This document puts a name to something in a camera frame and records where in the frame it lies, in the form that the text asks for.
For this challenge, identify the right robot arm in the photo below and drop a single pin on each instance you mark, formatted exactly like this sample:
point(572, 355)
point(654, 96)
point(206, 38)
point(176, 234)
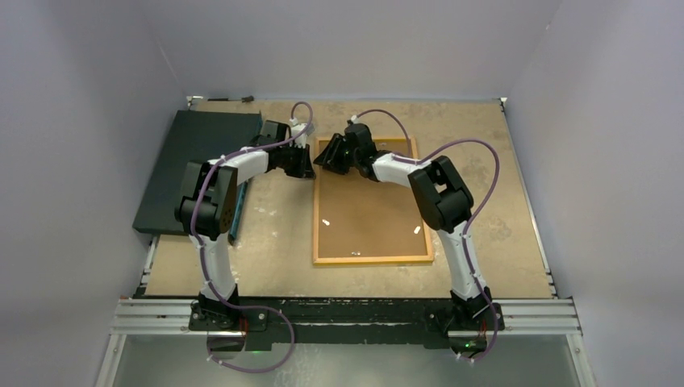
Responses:
point(444, 201)

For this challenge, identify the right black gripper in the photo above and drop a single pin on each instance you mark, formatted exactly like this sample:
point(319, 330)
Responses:
point(331, 156)

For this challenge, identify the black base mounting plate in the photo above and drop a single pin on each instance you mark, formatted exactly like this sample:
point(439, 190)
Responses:
point(434, 323)

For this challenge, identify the aluminium rail frame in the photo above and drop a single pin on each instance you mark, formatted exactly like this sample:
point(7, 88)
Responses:
point(523, 317)

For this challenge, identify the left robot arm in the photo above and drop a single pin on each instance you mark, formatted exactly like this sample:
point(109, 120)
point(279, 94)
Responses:
point(207, 207)

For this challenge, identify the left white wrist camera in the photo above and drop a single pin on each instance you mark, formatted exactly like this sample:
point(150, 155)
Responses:
point(300, 132)

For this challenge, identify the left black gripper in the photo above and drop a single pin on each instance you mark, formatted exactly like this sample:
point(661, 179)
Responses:
point(304, 168)

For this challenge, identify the yellow picture frame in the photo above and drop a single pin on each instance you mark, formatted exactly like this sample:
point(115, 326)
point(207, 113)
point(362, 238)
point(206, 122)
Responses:
point(374, 260)

